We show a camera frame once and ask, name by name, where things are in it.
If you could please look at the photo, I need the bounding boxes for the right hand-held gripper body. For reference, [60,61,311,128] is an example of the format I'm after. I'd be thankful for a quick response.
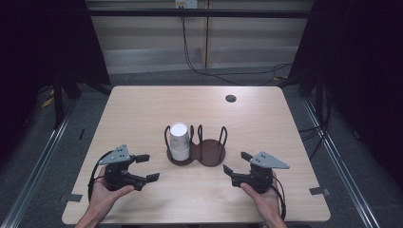
[248,151,290,195]

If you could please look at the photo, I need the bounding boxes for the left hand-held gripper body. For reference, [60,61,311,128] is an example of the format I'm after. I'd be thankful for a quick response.
[98,144,141,192]

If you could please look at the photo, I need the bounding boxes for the dark wooden wire cup holder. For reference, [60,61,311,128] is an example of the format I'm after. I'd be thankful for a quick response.
[163,123,228,167]

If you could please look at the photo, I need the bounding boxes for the stack of white paper cups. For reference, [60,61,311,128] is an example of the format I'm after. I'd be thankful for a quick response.
[169,123,191,162]

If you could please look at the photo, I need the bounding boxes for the person's right hand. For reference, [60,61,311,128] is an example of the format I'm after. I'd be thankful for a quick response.
[240,172,283,219]

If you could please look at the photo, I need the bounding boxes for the person's left hand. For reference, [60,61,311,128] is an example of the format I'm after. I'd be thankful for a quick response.
[91,165,136,217]

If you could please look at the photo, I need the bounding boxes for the grey tape strip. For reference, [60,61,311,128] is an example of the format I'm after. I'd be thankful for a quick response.
[309,186,331,197]
[58,193,84,203]

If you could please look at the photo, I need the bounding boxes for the black metal stand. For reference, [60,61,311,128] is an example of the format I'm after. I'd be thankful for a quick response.
[51,74,67,129]

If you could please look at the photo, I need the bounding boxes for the dark curtain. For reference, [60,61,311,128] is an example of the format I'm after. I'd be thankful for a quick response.
[0,0,112,165]
[286,0,403,191]

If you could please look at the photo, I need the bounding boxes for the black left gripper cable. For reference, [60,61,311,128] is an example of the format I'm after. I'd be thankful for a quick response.
[87,150,114,202]

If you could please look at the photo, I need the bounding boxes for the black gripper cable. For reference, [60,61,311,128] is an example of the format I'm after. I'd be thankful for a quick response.
[271,176,287,221]
[87,150,114,202]

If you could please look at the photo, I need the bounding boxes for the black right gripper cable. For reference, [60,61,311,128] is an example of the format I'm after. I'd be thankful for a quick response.
[271,176,287,221]

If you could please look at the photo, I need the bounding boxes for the bundle of black cables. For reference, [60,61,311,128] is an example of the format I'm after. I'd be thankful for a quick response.
[297,88,333,160]

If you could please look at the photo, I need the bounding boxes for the metal floor rail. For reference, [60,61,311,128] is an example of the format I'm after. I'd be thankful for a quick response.
[300,97,381,228]
[0,98,80,228]

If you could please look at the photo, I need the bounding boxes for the long black floor cable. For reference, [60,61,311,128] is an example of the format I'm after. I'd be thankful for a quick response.
[181,17,293,86]

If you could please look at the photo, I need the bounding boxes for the wooden vertical wall strip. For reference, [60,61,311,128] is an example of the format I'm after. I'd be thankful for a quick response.
[203,0,212,69]

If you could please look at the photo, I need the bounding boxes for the black horizontal frame bar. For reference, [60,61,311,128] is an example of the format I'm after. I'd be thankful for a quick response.
[85,9,313,19]

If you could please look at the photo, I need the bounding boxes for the white wall socket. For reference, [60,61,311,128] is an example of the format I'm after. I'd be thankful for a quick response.
[175,0,199,10]

